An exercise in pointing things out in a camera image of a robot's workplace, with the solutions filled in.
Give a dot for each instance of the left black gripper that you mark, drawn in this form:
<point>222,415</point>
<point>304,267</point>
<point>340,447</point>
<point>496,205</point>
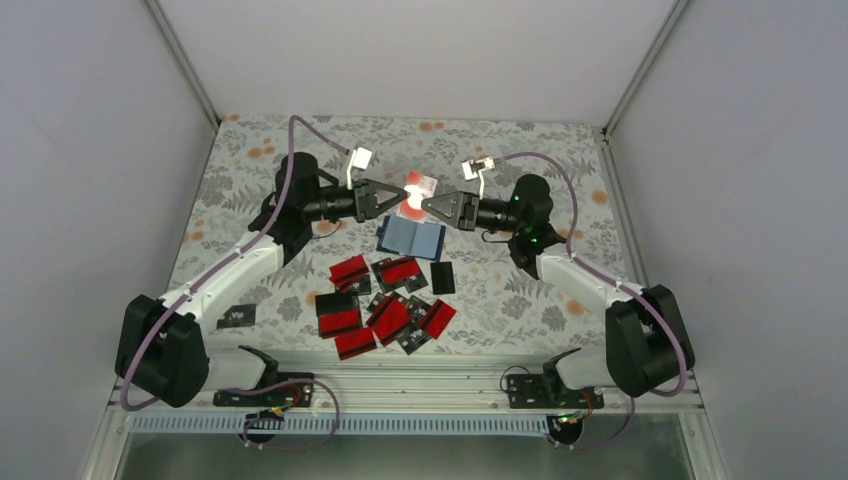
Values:
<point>364,199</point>

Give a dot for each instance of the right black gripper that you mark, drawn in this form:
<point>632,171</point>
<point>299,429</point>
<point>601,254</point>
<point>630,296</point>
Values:
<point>468,199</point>

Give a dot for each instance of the white card with red circle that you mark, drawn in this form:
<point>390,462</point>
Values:
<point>418,187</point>

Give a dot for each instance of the blue leather card holder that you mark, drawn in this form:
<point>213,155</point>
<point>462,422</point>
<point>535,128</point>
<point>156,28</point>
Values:
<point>403,237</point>

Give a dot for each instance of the black card apart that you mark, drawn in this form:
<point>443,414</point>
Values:
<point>442,278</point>

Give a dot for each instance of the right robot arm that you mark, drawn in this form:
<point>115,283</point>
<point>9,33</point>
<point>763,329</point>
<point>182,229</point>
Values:
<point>646,347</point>

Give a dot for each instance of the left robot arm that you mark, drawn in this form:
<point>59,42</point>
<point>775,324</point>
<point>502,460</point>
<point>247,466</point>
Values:
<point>163,346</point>

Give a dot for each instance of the red card top centre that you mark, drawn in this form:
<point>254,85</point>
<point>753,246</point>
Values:
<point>402,272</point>

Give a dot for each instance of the red card top left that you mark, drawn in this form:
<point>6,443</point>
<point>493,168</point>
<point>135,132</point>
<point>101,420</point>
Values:
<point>348,272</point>

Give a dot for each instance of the red card right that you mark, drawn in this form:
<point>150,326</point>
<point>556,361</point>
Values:
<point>436,319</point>

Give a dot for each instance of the red card pile centre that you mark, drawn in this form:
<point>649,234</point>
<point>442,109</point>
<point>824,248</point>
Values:
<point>388,316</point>

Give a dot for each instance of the black membership card 833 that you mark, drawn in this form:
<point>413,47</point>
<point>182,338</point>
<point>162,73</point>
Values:
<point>412,339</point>

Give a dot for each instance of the black card left pile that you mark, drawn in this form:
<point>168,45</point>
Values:
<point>335,302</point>

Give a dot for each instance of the red card bottom left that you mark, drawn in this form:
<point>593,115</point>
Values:
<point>340,323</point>

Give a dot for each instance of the red card bottom edge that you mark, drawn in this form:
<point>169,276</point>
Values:
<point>354,343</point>

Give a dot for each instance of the floral table mat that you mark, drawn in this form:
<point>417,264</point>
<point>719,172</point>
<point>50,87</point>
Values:
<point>499,309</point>

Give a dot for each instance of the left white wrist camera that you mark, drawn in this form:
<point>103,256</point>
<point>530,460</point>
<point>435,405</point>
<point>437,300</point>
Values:
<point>359,159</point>

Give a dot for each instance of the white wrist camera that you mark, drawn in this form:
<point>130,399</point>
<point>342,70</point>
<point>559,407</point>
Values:
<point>473,169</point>
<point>359,159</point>

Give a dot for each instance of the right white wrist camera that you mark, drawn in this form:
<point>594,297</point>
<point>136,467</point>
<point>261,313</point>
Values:
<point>473,169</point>

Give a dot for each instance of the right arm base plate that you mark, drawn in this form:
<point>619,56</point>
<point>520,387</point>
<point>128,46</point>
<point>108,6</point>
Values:
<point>536,391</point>

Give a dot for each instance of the aluminium frame rail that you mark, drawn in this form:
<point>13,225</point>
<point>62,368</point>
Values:
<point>449,384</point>

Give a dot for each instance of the white slotted cable duct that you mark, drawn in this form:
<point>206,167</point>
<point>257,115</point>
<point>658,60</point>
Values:
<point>347,424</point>

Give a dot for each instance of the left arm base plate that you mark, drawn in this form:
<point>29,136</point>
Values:
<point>284,389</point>

